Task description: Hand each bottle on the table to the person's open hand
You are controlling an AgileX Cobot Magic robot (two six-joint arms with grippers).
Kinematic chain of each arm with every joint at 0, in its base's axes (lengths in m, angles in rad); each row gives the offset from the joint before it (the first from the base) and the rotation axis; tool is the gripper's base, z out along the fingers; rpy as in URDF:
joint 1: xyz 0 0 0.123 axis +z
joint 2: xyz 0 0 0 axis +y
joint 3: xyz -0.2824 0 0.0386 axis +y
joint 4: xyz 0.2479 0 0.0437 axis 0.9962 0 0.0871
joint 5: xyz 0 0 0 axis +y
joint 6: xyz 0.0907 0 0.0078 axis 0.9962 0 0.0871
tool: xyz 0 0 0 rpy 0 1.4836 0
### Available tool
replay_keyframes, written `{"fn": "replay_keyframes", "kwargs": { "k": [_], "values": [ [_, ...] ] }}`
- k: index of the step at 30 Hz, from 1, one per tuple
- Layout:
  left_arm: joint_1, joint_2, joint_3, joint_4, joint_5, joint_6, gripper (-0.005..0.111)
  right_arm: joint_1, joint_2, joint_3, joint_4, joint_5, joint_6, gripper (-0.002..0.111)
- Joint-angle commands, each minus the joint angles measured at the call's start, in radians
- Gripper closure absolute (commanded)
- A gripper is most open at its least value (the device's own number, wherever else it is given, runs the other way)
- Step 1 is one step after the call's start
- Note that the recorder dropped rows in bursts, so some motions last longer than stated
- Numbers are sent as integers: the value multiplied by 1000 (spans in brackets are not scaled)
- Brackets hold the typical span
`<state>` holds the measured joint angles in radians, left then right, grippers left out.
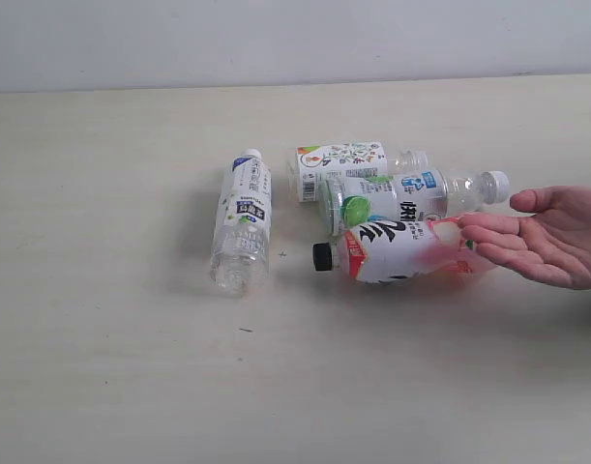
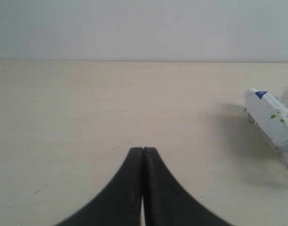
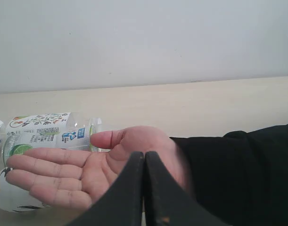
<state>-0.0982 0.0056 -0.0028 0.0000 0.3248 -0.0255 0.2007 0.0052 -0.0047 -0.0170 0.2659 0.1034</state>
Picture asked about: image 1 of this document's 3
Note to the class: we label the clear bottle blue white label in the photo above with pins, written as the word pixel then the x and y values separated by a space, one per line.
pixel 239 253

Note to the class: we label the square bottle floral white label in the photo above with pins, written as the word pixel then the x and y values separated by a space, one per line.
pixel 308 166

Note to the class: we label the clear bottle green lime label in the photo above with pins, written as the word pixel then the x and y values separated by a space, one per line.
pixel 416 196

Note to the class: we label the pink peach bottle black cap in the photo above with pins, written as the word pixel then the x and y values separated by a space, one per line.
pixel 383 251

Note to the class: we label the open bare human hand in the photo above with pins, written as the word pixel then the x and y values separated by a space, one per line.
pixel 550 242

